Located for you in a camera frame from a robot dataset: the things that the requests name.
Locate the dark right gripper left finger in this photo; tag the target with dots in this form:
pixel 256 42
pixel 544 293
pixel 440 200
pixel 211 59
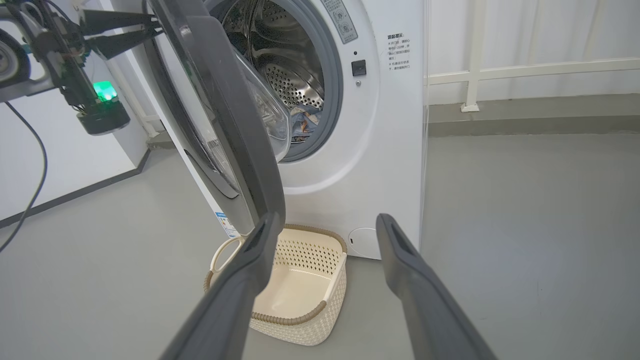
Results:
pixel 225 310

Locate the perforated stainless steel drum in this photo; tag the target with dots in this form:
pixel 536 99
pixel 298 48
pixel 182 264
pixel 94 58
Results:
pixel 290 50

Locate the round black glass washer door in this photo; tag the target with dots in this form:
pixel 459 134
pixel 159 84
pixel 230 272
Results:
pixel 235 125

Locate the blue energy label sticker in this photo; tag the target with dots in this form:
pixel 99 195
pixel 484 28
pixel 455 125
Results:
pixel 225 225

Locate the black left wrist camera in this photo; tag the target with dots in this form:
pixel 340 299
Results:
pixel 102 122

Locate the round white filter cover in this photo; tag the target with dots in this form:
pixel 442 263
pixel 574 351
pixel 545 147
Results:
pixel 365 245

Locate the grey warning label sticker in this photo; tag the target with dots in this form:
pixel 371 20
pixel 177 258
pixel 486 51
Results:
pixel 342 22

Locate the black text instruction sticker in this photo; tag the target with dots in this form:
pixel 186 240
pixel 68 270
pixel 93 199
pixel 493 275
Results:
pixel 398 50

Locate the blue cartoon print garment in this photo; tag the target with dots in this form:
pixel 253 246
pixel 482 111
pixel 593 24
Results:
pixel 302 122

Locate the cream perforated plastic laundry basket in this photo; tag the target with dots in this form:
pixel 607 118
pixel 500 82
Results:
pixel 300 290

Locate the white metal railing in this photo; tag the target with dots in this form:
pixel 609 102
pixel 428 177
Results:
pixel 472 50
pixel 131 100

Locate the white front-load washing machine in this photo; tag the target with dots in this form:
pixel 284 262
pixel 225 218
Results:
pixel 380 150

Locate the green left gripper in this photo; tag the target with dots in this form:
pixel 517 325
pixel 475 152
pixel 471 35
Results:
pixel 65 60

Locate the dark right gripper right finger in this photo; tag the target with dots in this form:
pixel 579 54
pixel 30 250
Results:
pixel 430 310

